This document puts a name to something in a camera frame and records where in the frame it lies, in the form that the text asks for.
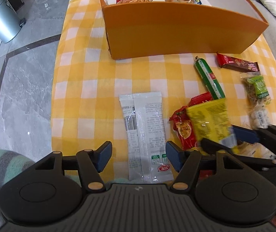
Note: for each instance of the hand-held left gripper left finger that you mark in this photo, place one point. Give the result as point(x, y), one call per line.
point(105, 155)

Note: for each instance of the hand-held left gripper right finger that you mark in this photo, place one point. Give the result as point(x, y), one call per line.
point(173, 155)

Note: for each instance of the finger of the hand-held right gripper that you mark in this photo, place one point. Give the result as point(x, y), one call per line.
point(249, 161)
point(245, 135)

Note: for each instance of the pale pastry packet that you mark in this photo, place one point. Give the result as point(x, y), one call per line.
point(254, 151)

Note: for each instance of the clear white candy packet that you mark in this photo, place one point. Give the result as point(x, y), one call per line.
point(260, 118)

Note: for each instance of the red snack packet gold emblem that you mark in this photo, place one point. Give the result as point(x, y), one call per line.
point(184, 130)

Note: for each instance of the white snack packet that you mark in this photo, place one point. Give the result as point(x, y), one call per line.
point(147, 130)

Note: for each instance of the yellow snack packet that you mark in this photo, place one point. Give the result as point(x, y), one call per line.
point(210, 118)

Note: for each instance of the red cartoon snack packet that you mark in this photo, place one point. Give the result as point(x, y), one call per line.
point(200, 98)

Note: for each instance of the green sausage stick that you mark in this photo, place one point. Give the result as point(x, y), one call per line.
point(208, 75)

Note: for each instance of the orange cardboard box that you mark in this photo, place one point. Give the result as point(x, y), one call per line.
point(176, 26)

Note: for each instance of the green nut packet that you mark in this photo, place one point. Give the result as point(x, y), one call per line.
point(257, 88)

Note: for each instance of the red chocolate bar packet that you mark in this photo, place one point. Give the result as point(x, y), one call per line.
point(237, 64)

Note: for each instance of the silver trash can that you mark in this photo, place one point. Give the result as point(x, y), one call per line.
point(1, 21)

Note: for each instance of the black plant pot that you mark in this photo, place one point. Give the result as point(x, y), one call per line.
point(15, 1)

